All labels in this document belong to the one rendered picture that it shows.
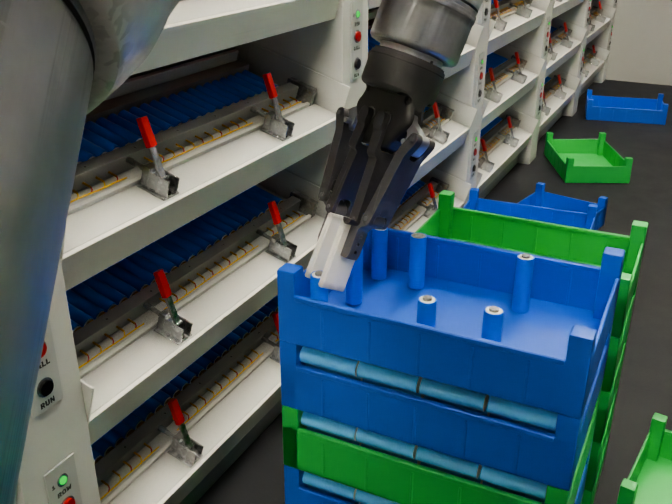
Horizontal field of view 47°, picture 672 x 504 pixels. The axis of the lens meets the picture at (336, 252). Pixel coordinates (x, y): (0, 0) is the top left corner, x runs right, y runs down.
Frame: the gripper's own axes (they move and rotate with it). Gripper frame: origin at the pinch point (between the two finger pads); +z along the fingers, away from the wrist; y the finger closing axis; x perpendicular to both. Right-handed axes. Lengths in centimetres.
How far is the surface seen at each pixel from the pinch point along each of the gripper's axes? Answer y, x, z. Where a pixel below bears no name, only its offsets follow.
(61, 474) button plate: 10.0, 15.6, 31.7
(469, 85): 77, -85, -31
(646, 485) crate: -9, -66, 22
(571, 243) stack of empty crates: 8.1, -48.3, -7.5
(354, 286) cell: 2.1, -5.9, 3.7
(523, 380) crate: -20.2, -8.3, 3.1
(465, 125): 77, -89, -22
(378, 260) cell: 5.7, -11.3, 1.1
